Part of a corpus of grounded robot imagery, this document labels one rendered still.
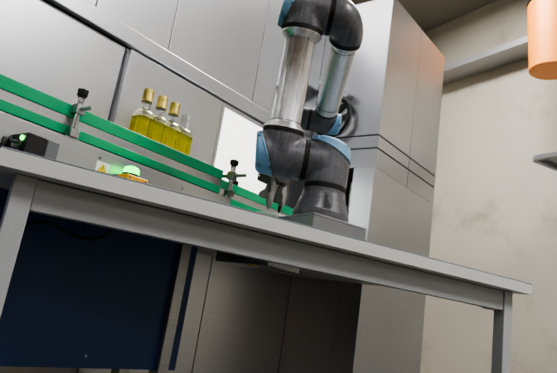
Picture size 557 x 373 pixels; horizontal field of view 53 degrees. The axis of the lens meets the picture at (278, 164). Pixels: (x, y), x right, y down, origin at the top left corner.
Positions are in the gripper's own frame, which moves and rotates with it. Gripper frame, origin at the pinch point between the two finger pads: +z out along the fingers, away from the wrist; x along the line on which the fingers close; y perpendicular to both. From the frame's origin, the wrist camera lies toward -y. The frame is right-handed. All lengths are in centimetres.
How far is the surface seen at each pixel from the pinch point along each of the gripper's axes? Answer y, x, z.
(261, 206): 23.1, -19.1, -4.7
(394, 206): 7, -95, -23
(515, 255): 12, -314, -37
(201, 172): 12.4, 24.2, -5.3
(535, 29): -14, -246, -194
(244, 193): 22.5, -7.9, -7.1
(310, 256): -36.2, 27.2, 19.2
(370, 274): -42.9, 7.9, 20.4
